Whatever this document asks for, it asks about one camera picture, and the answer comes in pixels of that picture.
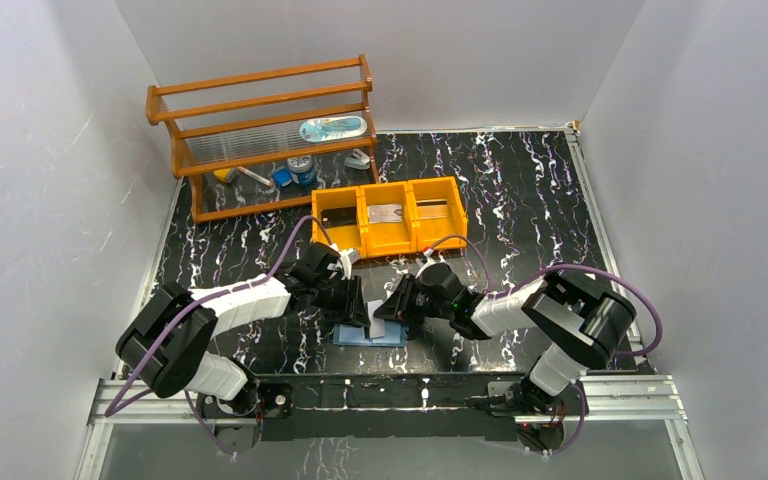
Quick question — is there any orange card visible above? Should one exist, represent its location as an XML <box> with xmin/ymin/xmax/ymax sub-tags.
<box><xmin>416</xmin><ymin>199</ymin><xmax>450</xmax><ymax>220</ymax></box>

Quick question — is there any white blue round tin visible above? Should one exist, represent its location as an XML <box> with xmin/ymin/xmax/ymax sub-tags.
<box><xmin>286</xmin><ymin>155</ymin><xmax>317</xmax><ymax>186</ymax></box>

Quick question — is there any white striped card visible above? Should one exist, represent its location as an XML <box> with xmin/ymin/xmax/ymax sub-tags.
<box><xmin>367</xmin><ymin>300</ymin><xmax>387</xmax><ymax>341</ymax></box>

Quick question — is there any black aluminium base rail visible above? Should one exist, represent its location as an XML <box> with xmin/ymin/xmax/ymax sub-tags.
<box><xmin>89</xmin><ymin>373</ymin><xmax>687</xmax><ymax>454</ymax></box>

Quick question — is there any small blue box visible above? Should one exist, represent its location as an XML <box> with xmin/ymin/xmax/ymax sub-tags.
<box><xmin>271</xmin><ymin>168</ymin><xmax>294</xmax><ymax>188</ymax></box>

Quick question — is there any wooden shelf rack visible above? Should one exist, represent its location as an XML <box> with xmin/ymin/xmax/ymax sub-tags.
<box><xmin>145</xmin><ymin>54</ymin><xmax>377</xmax><ymax>223</ymax></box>

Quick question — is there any right yellow plastic bin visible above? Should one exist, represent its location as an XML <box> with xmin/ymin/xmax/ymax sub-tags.
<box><xmin>408</xmin><ymin>176</ymin><xmax>468</xmax><ymax>251</ymax></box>

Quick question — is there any yellow grey sponge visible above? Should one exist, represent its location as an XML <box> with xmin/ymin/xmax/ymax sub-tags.
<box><xmin>213</xmin><ymin>168</ymin><xmax>239</xmax><ymax>184</ymax></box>

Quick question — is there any left yellow plastic bin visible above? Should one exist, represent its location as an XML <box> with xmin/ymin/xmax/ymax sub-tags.
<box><xmin>311</xmin><ymin>187</ymin><xmax>367</xmax><ymax>258</ymax></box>

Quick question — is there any blue white oval package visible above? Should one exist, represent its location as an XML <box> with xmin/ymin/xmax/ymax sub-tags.
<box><xmin>299</xmin><ymin>115</ymin><xmax>368</xmax><ymax>143</ymax></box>

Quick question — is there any white stapler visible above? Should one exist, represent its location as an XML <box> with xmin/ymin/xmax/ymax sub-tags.
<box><xmin>344</xmin><ymin>149</ymin><xmax>372</xmax><ymax>171</ymax></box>

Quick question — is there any white red marker pen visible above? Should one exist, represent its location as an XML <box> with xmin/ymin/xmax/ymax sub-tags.
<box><xmin>237</xmin><ymin>167</ymin><xmax>274</xmax><ymax>188</ymax></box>

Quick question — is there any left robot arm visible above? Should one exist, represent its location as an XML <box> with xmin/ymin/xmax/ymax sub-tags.
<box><xmin>115</xmin><ymin>243</ymin><xmax>370</xmax><ymax>413</ymax></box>

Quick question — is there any black card with stripe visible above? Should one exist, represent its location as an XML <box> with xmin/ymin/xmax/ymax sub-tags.
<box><xmin>320</xmin><ymin>206</ymin><xmax>357</xmax><ymax>228</ymax></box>

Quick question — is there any white card with grey stripe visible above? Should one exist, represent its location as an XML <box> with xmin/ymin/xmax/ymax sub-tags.
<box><xmin>367</xmin><ymin>204</ymin><xmax>403</xmax><ymax>224</ymax></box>

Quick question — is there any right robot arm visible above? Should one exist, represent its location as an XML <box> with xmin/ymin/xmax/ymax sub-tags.
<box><xmin>373</xmin><ymin>262</ymin><xmax>636</xmax><ymax>400</ymax></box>

